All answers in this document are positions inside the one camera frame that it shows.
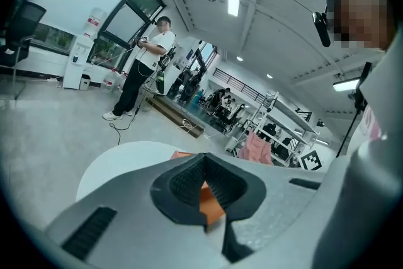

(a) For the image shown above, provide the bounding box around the orange wooden organiser box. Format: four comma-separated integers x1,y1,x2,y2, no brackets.
169,150,227,226

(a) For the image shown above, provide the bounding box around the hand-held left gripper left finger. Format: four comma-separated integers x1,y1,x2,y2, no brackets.
43,152,230,269

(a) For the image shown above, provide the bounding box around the small white waste bin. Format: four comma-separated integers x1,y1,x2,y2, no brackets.
78,74,92,91

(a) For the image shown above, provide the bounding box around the black floor cable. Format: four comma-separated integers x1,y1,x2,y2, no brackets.
108,103,141,146

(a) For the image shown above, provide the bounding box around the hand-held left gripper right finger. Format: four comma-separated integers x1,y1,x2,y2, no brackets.
205,152,326,264

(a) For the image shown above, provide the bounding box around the black office chair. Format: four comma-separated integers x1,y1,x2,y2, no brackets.
0,1,47,83

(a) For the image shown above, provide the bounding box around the person's head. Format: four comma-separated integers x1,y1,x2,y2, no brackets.
332,0,396,50

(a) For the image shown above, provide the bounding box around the white water dispenser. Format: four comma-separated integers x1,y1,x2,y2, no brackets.
62,8,108,91

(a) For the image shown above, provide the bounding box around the round white table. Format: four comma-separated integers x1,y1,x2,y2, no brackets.
75,140,193,203

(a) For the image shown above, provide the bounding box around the person's white pink-print T-shirt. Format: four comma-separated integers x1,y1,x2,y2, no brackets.
345,40,403,157

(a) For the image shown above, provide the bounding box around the clear water jug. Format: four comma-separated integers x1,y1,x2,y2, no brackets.
116,72,127,92
101,71,116,94

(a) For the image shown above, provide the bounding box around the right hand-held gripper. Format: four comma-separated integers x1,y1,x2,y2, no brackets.
300,150,323,172

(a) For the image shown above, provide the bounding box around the black head-worn camera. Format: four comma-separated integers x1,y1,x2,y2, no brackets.
312,11,332,48

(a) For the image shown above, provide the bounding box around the pink jacket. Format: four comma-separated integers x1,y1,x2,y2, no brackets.
237,131,274,166

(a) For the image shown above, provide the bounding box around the black tripod stand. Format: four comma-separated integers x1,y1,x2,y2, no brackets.
335,62,373,159

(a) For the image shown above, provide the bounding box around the brown wooden platform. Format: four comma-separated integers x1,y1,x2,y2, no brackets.
150,94,205,139

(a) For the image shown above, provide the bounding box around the small white floor appliance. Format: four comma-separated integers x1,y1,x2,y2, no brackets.
225,135,239,154

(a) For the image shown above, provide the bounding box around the white metal shelf rack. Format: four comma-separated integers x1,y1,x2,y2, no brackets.
232,91,321,168

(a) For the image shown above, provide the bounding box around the black mezzanine railing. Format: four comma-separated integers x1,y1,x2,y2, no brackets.
212,67,268,103

